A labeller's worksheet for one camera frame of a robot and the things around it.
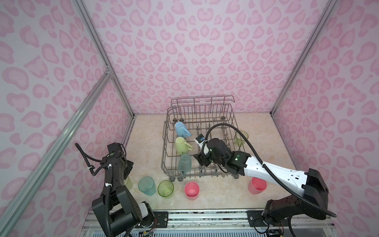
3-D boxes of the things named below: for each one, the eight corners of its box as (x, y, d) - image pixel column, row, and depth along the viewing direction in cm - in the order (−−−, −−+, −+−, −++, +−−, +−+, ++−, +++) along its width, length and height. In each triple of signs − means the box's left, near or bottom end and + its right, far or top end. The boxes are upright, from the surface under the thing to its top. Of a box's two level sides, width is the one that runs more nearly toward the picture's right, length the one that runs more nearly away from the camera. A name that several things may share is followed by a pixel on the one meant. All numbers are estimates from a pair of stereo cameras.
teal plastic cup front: (142, 196, 83) (136, 190, 74) (145, 183, 88) (139, 176, 79) (157, 196, 83) (152, 190, 74) (159, 183, 87) (155, 175, 79)
